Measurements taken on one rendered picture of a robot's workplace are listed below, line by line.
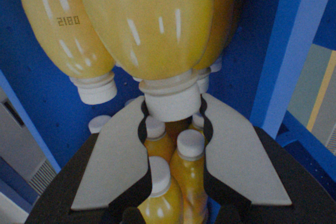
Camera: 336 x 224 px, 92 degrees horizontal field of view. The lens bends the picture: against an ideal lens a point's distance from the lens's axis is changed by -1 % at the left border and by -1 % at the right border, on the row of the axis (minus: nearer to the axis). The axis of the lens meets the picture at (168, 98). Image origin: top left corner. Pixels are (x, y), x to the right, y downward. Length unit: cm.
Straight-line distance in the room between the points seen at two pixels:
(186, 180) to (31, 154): 29
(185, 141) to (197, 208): 13
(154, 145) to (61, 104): 15
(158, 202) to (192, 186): 7
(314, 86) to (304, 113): 30
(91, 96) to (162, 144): 15
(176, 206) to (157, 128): 11
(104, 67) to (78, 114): 17
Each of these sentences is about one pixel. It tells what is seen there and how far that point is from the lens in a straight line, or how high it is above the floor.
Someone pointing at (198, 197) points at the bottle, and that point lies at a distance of 30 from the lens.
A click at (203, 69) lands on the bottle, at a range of 17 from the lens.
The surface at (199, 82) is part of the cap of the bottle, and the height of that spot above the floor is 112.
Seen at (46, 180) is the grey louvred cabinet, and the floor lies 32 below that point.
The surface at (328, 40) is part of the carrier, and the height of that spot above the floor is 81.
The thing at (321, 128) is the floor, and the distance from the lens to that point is 233.
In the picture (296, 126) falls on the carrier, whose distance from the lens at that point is 125.
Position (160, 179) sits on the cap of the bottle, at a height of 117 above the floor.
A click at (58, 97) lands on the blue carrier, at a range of 28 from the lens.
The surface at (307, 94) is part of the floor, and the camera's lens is 193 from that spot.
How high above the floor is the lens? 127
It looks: 59 degrees down
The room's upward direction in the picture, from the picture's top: 179 degrees counter-clockwise
